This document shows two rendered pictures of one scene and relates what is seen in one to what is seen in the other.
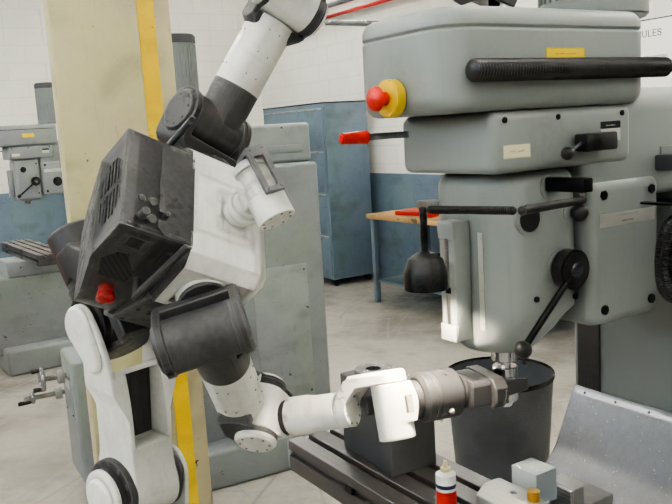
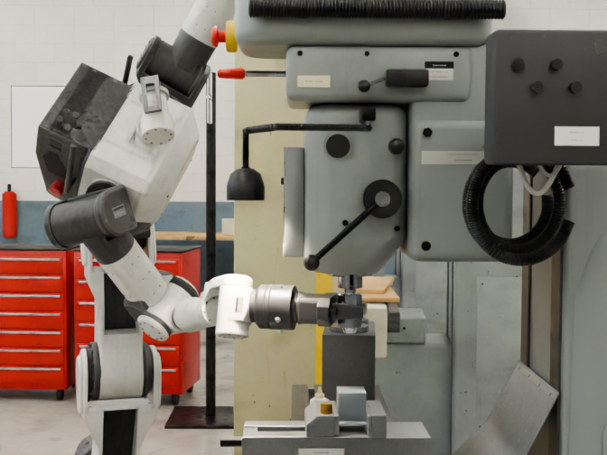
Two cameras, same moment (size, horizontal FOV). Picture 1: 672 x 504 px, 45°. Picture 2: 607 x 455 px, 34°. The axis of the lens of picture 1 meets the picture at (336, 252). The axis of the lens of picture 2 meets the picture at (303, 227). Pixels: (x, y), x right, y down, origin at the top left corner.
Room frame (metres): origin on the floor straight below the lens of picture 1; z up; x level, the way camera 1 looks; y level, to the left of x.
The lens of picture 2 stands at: (-0.27, -1.23, 1.50)
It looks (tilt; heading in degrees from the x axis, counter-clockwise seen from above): 3 degrees down; 31
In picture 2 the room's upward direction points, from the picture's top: straight up
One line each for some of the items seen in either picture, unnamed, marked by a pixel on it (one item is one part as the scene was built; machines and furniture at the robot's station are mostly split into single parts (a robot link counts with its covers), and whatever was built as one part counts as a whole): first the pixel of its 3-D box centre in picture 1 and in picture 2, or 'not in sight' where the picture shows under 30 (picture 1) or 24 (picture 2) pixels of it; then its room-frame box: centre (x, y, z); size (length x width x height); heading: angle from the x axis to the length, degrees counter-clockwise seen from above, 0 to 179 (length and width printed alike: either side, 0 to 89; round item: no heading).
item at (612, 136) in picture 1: (584, 145); (392, 81); (1.34, -0.42, 1.66); 0.12 x 0.04 x 0.04; 122
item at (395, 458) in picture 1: (386, 414); (349, 364); (1.79, -0.09, 1.05); 0.22 x 0.12 x 0.20; 28
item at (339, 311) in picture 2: (514, 387); (347, 311); (1.40, -0.31, 1.24); 0.06 x 0.02 x 0.03; 111
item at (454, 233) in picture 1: (455, 280); (294, 201); (1.37, -0.20, 1.45); 0.04 x 0.04 x 0.21; 32
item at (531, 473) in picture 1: (534, 481); (350, 404); (1.37, -0.33, 1.07); 0.06 x 0.05 x 0.06; 33
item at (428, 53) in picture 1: (502, 65); (359, 11); (1.43, -0.31, 1.81); 0.47 x 0.26 x 0.16; 122
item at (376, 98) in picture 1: (378, 98); (219, 36); (1.29, -0.08, 1.76); 0.04 x 0.03 x 0.04; 32
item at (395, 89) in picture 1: (390, 98); (231, 36); (1.30, -0.10, 1.76); 0.06 x 0.02 x 0.06; 32
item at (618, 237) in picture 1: (576, 244); (452, 190); (1.53, -0.46, 1.47); 0.24 x 0.19 x 0.26; 32
